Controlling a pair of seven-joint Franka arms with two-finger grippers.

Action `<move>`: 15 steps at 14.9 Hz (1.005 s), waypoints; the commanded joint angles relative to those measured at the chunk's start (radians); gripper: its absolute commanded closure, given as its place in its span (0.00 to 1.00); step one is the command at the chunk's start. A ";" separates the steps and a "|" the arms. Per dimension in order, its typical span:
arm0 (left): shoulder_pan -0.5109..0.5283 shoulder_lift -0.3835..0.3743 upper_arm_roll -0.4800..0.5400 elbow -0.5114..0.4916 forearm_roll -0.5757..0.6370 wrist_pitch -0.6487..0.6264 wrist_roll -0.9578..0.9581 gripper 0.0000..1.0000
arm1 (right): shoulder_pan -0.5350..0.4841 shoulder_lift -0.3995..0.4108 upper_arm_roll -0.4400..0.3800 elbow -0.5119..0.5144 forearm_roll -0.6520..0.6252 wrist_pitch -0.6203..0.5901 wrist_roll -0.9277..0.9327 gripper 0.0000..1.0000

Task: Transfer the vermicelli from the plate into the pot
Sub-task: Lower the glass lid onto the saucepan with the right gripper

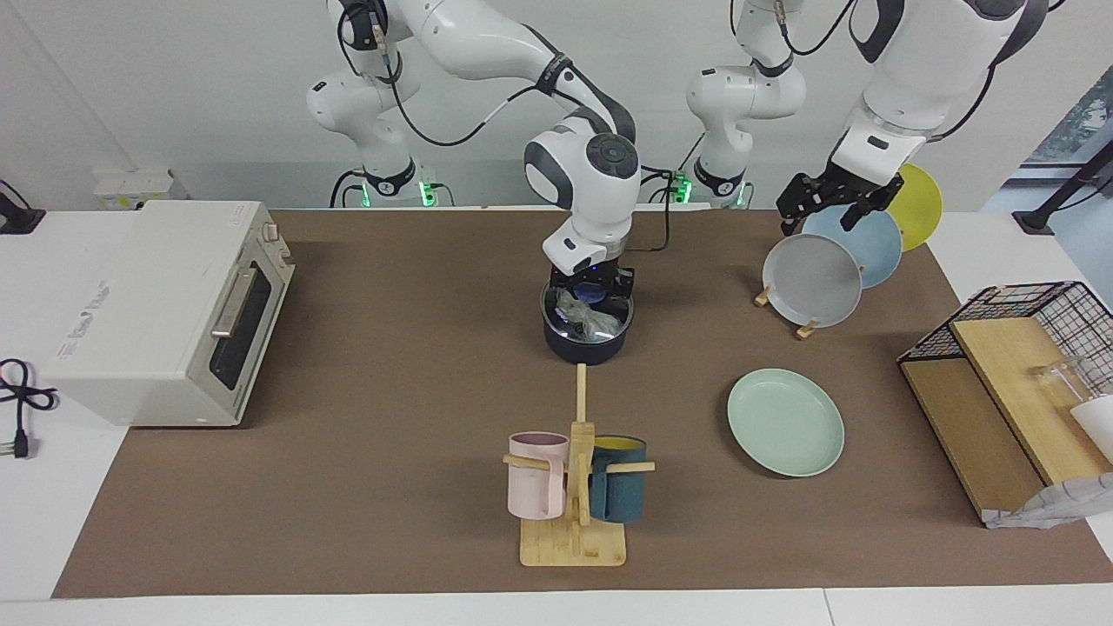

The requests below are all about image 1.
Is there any glass lid with blue knob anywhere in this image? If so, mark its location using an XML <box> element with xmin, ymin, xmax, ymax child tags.
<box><xmin>541</xmin><ymin>280</ymin><xmax>635</xmax><ymax>342</ymax></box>

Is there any white vermicelli bundle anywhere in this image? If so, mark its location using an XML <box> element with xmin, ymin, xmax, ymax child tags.
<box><xmin>556</xmin><ymin>289</ymin><xmax>623</xmax><ymax>340</ymax></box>

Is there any light blue plate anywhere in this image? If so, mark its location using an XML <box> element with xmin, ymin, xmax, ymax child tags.
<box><xmin>802</xmin><ymin>204</ymin><xmax>904</xmax><ymax>290</ymax></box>

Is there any grey plate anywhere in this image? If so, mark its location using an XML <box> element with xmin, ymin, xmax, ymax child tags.
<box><xmin>762</xmin><ymin>233</ymin><xmax>863</xmax><ymax>330</ymax></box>

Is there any yellow plate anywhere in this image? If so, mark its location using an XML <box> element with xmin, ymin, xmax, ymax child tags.
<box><xmin>885</xmin><ymin>162</ymin><xmax>943</xmax><ymax>253</ymax></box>

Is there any wooden plate rack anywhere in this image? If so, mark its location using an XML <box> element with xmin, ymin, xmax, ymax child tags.
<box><xmin>755</xmin><ymin>283</ymin><xmax>823</xmax><ymax>340</ymax></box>

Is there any pale green plate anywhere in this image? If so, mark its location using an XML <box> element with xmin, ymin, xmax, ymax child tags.
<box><xmin>727</xmin><ymin>368</ymin><xmax>846</xmax><ymax>478</ymax></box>

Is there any black stand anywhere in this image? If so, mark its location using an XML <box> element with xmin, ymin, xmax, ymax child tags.
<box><xmin>0</xmin><ymin>180</ymin><xmax>46</xmax><ymax>236</ymax></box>
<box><xmin>1013</xmin><ymin>143</ymin><xmax>1113</xmax><ymax>236</ymax></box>

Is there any pink mug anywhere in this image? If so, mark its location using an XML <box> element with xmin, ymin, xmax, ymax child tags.
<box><xmin>508</xmin><ymin>432</ymin><xmax>570</xmax><ymax>521</ymax></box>

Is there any dark teal mug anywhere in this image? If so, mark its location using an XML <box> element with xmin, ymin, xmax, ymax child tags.
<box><xmin>590</xmin><ymin>435</ymin><xmax>648</xmax><ymax>523</ymax></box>

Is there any window pane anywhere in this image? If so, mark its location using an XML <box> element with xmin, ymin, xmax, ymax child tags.
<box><xmin>1022</xmin><ymin>65</ymin><xmax>1113</xmax><ymax>166</ymax></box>

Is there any wooden mug tree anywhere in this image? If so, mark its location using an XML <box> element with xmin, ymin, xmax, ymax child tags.
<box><xmin>503</xmin><ymin>363</ymin><xmax>656</xmax><ymax>568</ymax></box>

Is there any brown table mat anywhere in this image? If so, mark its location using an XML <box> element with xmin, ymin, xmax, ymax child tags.
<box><xmin>52</xmin><ymin>209</ymin><xmax>1113</xmax><ymax>599</ymax></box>

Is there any white cup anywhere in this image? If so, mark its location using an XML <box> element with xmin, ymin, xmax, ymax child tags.
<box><xmin>1070</xmin><ymin>396</ymin><xmax>1113</xmax><ymax>462</ymax></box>

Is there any grey patterned cloth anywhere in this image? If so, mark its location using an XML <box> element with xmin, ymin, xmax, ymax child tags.
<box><xmin>983</xmin><ymin>474</ymin><xmax>1113</xmax><ymax>529</ymax></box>

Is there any beige toaster oven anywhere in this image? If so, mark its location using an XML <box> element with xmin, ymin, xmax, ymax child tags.
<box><xmin>39</xmin><ymin>200</ymin><xmax>297</xmax><ymax>429</ymax></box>

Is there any black pot with blue handle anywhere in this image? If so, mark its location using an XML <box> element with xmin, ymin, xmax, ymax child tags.
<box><xmin>541</xmin><ymin>283</ymin><xmax>635</xmax><ymax>365</ymax></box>

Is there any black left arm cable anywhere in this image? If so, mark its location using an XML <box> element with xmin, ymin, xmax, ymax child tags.
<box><xmin>774</xmin><ymin>0</ymin><xmax>1053</xmax><ymax>144</ymax></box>

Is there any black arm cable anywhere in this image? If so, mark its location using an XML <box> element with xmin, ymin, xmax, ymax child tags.
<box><xmin>774</xmin><ymin>0</ymin><xmax>1053</xmax><ymax>144</ymax></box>
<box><xmin>335</xmin><ymin>0</ymin><xmax>672</xmax><ymax>255</ymax></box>

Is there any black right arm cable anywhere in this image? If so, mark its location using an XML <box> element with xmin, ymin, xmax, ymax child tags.
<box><xmin>335</xmin><ymin>0</ymin><xmax>672</xmax><ymax>255</ymax></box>

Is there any wooden shelf with wire basket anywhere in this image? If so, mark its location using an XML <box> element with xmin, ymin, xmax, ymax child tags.
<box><xmin>897</xmin><ymin>281</ymin><xmax>1113</xmax><ymax>523</ymax></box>

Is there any white wall box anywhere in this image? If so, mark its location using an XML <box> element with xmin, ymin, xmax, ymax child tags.
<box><xmin>93</xmin><ymin>170</ymin><xmax>175</xmax><ymax>211</ymax></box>

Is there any black power cable with plug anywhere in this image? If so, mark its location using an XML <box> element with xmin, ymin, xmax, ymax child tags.
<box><xmin>0</xmin><ymin>358</ymin><xmax>58</xmax><ymax>460</ymax></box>

